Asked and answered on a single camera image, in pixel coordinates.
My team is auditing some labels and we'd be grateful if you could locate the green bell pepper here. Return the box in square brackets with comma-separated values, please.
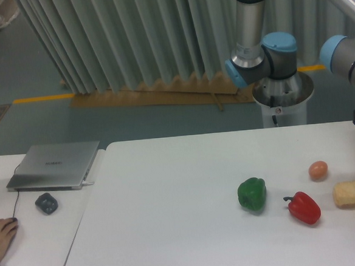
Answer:
[237, 177, 267, 211]

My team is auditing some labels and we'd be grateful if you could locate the silver closed laptop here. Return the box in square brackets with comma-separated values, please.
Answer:
[6, 141, 100, 191]

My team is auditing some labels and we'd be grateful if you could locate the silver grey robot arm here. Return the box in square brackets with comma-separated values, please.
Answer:
[225, 0, 355, 128]

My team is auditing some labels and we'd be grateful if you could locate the grey pleated curtain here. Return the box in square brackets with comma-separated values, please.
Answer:
[14, 0, 355, 101]

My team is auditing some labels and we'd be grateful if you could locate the white laptop charger plug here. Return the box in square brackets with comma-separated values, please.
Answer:
[82, 181, 94, 186]

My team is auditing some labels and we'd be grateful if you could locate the red bell pepper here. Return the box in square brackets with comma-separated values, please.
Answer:
[283, 191, 321, 225]

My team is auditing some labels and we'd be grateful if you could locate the person's bare hand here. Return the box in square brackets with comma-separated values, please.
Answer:
[0, 217, 18, 262]

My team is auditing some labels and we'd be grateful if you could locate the black mouse cable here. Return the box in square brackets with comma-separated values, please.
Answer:
[0, 152, 32, 220]

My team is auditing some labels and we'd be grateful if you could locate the brown cardboard sheet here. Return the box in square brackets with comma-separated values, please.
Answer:
[69, 72, 254, 111]

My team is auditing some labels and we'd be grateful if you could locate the small black controller gadget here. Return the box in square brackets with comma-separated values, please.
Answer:
[35, 193, 59, 215]

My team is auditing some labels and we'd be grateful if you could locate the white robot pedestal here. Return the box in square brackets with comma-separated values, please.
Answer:
[252, 72, 314, 128]

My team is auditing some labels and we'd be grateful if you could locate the brown egg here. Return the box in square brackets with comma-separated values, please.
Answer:
[308, 161, 328, 181]

